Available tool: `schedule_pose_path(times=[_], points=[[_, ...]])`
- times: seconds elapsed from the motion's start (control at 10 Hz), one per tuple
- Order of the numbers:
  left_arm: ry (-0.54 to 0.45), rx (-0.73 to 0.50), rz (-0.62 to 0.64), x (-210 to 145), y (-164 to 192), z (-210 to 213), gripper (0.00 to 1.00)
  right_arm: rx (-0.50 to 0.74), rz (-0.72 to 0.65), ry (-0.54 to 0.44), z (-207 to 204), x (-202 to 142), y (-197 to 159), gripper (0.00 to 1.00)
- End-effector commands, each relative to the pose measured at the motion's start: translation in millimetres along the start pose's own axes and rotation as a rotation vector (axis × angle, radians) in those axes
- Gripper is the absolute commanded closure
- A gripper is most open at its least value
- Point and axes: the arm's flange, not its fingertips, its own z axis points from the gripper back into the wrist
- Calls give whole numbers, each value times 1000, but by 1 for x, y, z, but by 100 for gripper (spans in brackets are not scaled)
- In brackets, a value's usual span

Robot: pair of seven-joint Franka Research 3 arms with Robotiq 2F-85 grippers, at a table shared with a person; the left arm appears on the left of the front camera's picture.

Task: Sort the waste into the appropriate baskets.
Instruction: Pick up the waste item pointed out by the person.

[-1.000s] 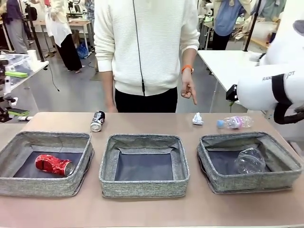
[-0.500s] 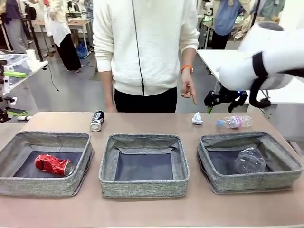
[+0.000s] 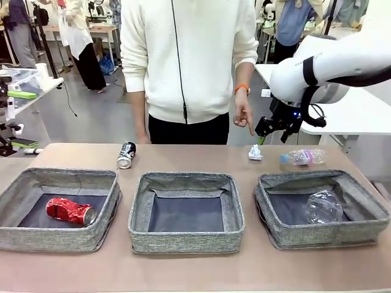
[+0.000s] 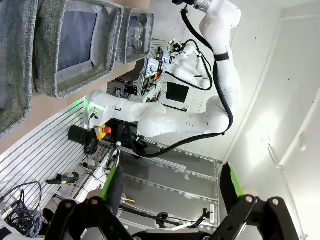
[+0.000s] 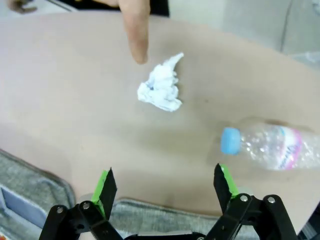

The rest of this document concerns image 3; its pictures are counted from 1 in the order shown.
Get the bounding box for person's left hand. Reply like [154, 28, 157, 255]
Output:
[232, 93, 256, 136]

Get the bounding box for person in white sweater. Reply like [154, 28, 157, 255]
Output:
[120, 0, 257, 145]

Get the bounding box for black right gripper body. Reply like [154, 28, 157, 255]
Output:
[262, 97, 304, 129]

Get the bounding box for person's left forearm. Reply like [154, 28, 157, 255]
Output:
[235, 62, 256, 88]

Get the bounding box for clear plastic storage box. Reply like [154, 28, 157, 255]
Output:
[0, 68, 43, 94]

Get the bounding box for black stand pole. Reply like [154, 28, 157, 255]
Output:
[323, 0, 337, 37]
[30, 0, 59, 79]

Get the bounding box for bystander in white blouse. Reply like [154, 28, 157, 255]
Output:
[57, 0, 108, 93]

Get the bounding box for bystander in dark top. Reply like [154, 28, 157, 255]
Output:
[5, 0, 40, 70]

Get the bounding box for blue plastic bag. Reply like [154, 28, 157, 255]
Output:
[99, 54, 115, 76]

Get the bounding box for bystander in blue shirt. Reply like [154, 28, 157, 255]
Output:
[273, 0, 316, 65]

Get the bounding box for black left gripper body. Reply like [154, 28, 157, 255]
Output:
[0, 78, 13, 135]

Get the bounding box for clear plastic cup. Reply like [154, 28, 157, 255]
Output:
[301, 189, 343, 226]

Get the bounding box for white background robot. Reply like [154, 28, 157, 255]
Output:
[90, 0, 108, 19]
[262, 2, 276, 29]

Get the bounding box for white paper ball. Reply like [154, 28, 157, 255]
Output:
[247, 145, 264, 162]

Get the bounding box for crushed red soda can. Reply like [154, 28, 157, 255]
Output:
[45, 197, 98, 227]

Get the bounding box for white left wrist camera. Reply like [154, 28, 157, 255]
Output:
[6, 97, 16, 120]

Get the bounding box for thin black floor cable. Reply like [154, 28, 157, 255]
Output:
[62, 81, 78, 118]

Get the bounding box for thin black hanging cord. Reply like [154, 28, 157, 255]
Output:
[170, 0, 188, 125]

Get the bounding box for wooden top table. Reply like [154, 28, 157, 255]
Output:
[87, 24, 123, 63]

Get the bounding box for person's right forearm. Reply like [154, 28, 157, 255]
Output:
[130, 90, 148, 136]

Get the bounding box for grey fabric basket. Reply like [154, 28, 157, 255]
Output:
[127, 172, 246, 255]
[253, 169, 391, 251]
[0, 167, 123, 253]

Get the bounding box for clear plastic water bottle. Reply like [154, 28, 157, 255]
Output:
[280, 148, 327, 167]

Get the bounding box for white work table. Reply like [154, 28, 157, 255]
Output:
[12, 76, 64, 118]

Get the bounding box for white side table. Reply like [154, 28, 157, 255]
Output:
[254, 63, 391, 146]

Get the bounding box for white paper cup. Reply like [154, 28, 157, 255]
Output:
[34, 63, 49, 83]

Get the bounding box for black soda can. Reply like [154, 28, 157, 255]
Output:
[116, 141, 137, 170]

